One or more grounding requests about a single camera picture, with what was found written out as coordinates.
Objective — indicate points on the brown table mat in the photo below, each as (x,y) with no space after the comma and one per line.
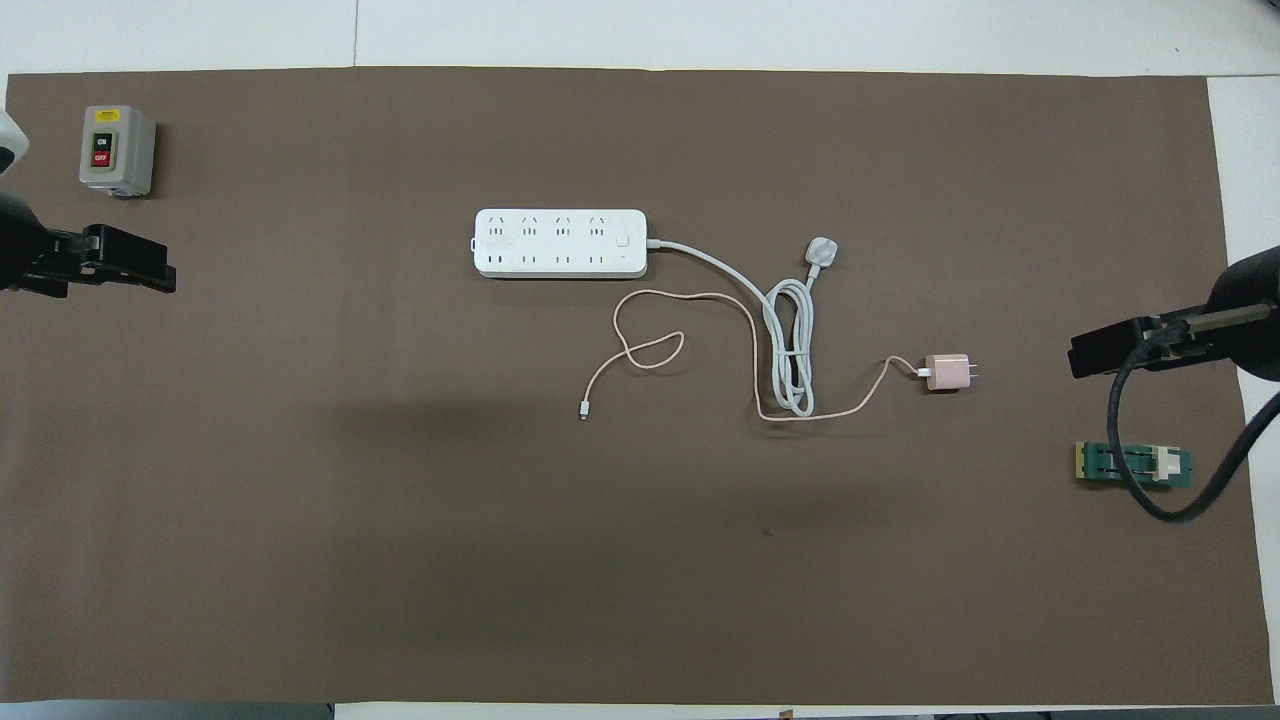
(640,560)

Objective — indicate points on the pink charger block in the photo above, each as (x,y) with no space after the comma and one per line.
(945,371)

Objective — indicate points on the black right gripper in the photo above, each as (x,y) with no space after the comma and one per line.
(1250,285)

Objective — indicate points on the white power strip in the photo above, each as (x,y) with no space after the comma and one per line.
(560,243)

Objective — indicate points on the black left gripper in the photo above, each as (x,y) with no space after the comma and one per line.
(20,250)

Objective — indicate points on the green knife switch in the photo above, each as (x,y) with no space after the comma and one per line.
(1110,465)

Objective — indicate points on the grey on-off switch box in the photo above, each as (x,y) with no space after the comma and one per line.
(128,150)

